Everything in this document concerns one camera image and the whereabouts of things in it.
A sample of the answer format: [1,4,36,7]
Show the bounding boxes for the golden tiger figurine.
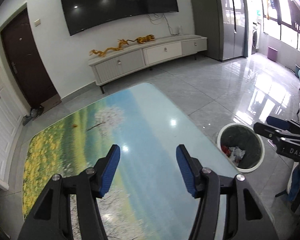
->
[134,34,157,45]

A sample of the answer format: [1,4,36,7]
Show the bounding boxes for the person's right hand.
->
[288,164,300,207]

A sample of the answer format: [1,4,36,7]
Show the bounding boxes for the grey double door fridge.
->
[187,0,249,61]

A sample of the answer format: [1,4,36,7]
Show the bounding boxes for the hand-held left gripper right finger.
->
[175,144,274,240]

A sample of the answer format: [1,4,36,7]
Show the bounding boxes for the large black television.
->
[58,0,179,37]

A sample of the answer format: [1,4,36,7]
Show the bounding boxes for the washing machine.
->
[250,21,262,54]

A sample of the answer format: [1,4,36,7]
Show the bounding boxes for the round grey trash bin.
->
[216,123,265,174]

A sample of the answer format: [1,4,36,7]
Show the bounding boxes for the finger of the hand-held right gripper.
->
[266,116,300,135]
[253,122,300,143]

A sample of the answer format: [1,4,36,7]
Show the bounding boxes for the white printed plastic bag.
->
[227,147,246,162]

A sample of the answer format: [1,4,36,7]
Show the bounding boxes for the hanging dark clothes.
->
[266,0,283,25]

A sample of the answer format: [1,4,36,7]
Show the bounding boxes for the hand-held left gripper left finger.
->
[17,144,121,240]

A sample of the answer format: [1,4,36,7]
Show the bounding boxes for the television cable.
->
[147,12,178,34]

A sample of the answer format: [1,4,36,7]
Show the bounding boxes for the dark brown door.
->
[0,7,59,108]

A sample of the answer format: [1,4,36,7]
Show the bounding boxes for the white lower cabinet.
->
[0,84,28,190]

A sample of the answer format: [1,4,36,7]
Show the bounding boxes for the large window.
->
[259,0,300,55]

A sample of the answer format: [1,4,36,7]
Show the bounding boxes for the golden dragon figurine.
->
[89,39,130,58]

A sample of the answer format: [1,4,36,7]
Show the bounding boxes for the brown door mat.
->
[41,94,62,112]

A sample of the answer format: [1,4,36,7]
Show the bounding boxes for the purple stool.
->
[267,45,279,62]

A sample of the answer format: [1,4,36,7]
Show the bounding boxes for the dark slipper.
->
[30,105,44,118]

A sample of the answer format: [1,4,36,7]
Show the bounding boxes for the white television stand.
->
[88,34,207,93]

